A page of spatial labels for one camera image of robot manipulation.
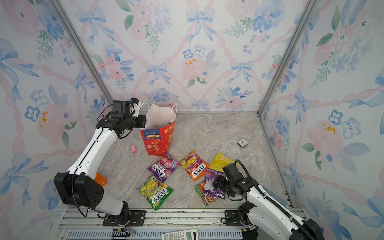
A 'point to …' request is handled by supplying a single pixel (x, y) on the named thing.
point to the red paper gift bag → (157, 138)
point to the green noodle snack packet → (207, 198)
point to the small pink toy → (133, 149)
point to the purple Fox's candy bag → (164, 167)
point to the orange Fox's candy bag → (194, 165)
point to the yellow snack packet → (220, 161)
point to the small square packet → (242, 143)
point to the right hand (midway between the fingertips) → (216, 185)
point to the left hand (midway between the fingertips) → (146, 117)
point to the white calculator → (183, 234)
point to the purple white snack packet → (210, 176)
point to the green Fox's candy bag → (155, 192)
